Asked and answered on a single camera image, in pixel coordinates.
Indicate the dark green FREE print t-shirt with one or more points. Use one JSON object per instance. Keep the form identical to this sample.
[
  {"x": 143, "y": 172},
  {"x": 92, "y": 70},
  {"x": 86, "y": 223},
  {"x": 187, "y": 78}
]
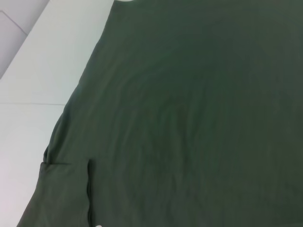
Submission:
[{"x": 189, "y": 118}]

